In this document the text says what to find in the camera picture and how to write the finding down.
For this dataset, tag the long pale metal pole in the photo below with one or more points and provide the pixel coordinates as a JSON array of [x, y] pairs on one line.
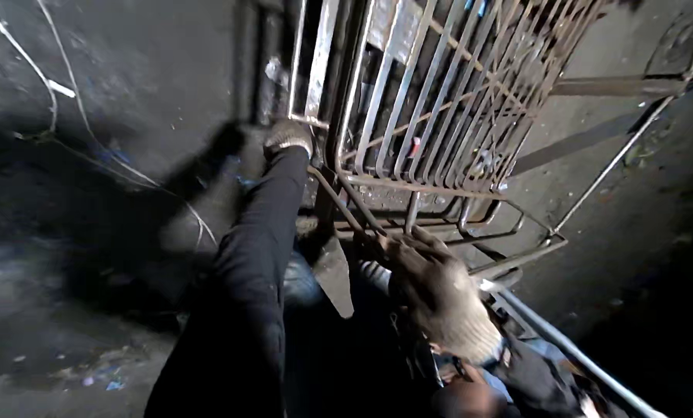
[[578, 349]]

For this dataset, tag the pale flat panel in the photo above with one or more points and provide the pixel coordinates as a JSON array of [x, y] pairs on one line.
[[397, 26]]

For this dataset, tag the rusty metal barred frame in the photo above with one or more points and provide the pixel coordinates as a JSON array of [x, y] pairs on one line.
[[413, 184]]

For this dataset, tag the person's right hand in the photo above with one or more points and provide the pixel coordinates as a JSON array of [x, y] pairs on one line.
[[453, 296]]

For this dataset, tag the small red wrapper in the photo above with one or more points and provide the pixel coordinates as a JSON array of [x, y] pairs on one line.
[[415, 146]]

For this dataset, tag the thin pale metal rod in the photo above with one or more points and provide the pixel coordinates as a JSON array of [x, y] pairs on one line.
[[613, 163]]

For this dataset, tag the short white stick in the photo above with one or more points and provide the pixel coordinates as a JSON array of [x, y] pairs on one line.
[[62, 89]]

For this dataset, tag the person's left fingers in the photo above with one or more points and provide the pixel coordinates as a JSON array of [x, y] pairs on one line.
[[285, 125]]

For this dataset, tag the wide brown metal beam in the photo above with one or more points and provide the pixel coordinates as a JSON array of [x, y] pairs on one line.
[[619, 87]]

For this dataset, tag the person's right forearm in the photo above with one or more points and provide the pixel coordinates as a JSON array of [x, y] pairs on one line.
[[535, 374]]

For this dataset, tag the thin dry branch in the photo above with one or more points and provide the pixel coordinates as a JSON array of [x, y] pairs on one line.
[[83, 118], [28, 57]]

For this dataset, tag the person's right fingers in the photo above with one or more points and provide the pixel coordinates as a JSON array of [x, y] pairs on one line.
[[407, 249]]

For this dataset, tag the person's left hand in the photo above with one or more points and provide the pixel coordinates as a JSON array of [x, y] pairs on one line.
[[288, 134]]

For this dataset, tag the person's left forearm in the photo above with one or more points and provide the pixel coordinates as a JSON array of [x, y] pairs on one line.
[[253, 267]]

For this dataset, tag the person's legs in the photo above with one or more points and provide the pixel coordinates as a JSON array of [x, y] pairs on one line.
[[301, 281]]

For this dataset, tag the blue plastic scrap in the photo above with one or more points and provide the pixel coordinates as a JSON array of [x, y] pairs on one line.
[[245, 180], [115, 385]]

